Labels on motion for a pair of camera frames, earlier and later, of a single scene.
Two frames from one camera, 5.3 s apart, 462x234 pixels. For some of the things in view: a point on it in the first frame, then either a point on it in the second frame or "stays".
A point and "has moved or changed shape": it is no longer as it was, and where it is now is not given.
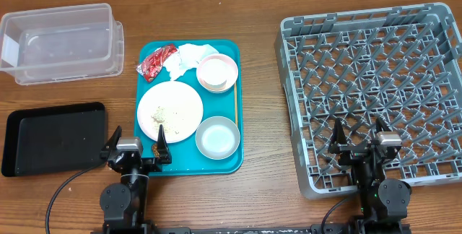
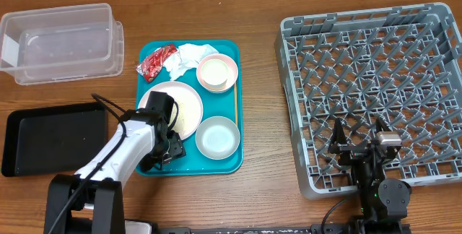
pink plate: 173,105 stays
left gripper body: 149,165 -> 173,147
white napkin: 186,56 stays
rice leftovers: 159,118 has moved or changed shape
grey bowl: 217,137 stays
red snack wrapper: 151,66 stays
